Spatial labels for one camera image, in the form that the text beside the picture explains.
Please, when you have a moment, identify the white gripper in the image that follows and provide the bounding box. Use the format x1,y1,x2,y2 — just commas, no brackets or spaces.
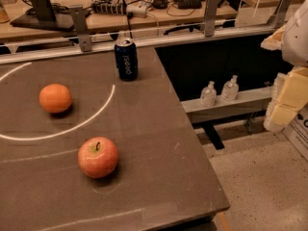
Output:
261,0,308,132

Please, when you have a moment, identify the blue pepsi can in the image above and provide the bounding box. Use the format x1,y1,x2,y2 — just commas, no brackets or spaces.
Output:
115,38,138,81

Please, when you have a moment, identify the red apple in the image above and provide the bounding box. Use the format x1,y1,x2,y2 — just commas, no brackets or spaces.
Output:
78,137,118,178

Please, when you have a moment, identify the grey low shelf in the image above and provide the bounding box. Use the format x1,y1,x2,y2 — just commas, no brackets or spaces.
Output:
182,87,272,123

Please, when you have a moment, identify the right clear sanitizer bottle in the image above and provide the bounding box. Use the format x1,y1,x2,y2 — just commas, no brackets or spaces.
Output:
221,75,239,101

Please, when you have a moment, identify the clear sanitizer bottle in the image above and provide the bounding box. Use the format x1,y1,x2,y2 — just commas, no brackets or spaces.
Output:
200,81,217,108
221,75,239,101

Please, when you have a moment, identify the white cardboard box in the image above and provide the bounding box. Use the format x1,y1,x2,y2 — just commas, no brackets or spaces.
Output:
283,106,308,161

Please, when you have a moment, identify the left clear sanitizer bottle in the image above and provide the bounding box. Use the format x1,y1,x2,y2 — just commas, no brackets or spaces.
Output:
200,81,217,108

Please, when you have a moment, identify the black keyboard device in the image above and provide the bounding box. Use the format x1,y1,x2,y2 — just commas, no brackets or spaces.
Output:
176,0,202,9

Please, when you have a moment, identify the grey power strip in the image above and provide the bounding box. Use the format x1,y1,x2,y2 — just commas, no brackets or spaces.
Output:
91,1,147,18

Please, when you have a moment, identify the orange fruit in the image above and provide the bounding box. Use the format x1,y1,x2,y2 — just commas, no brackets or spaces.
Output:
38,84,72,114

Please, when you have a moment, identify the black monitor stand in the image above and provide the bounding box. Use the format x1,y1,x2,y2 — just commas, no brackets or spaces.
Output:
10,0,92,32

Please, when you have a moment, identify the right metal bracket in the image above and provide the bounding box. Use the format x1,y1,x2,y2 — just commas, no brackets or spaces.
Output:
267,0,292,28

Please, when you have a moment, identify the metal bracket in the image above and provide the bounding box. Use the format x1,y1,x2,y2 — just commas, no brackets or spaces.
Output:
267,0,292,28
69,5,92,52
203,0,219,37

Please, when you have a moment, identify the middle metal bracket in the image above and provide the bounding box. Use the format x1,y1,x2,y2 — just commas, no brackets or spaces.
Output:
203,0,219,37

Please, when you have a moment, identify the left metal bracket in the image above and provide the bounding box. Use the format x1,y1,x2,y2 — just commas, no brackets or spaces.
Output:
69,5,92,52

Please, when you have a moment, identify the metal rail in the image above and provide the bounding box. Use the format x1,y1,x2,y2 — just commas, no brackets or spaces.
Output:
0,25,276,64

